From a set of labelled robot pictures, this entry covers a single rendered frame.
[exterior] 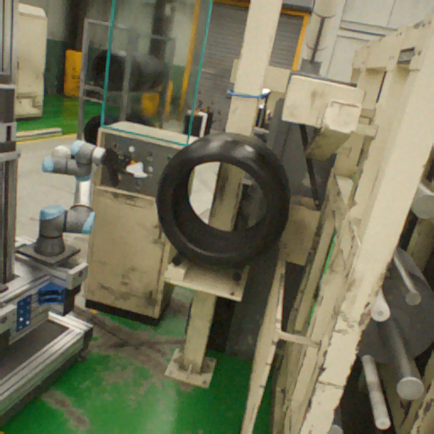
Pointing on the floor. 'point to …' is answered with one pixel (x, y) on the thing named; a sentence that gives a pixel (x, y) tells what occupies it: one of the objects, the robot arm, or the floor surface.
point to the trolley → (91, 87)
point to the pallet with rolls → (201, 123)
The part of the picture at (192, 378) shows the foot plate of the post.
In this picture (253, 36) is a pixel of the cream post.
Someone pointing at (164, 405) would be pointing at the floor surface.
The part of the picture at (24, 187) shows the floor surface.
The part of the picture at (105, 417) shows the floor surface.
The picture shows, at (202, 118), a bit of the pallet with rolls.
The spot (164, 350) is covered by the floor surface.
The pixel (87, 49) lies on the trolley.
